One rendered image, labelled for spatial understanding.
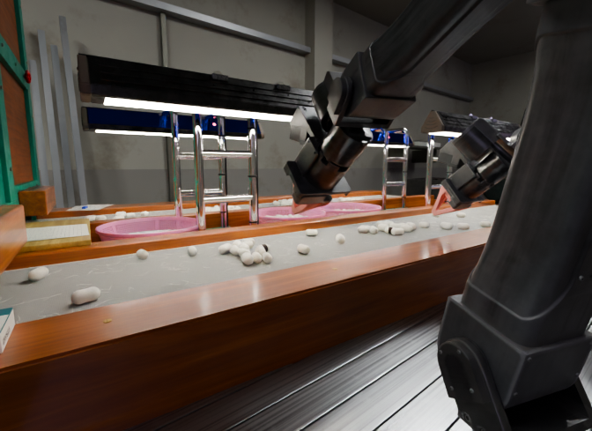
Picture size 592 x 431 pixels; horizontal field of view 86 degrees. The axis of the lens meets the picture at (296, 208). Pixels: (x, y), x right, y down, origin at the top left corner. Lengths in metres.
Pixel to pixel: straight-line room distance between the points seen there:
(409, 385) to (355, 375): 0.06
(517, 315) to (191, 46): 3.52
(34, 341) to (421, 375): 0.42
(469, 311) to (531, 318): 0.04
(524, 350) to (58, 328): 0.40
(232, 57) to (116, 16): 1.08
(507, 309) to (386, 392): 0.22
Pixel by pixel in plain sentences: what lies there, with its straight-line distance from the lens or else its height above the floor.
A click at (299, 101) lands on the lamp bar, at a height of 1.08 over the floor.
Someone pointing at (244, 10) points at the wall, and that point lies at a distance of 4.04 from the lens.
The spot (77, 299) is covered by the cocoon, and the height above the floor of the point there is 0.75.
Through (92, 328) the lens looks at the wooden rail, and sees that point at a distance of 0.40.
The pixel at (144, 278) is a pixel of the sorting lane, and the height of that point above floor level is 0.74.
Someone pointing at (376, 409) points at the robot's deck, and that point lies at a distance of 0.41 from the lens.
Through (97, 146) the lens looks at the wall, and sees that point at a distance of 3.22.
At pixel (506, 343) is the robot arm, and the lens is 0.25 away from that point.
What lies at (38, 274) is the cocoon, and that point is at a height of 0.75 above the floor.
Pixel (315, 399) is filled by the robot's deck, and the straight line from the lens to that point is 0.41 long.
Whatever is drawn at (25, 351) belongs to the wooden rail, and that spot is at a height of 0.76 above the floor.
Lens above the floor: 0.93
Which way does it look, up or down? 8 degrees down
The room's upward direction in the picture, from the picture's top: straight up
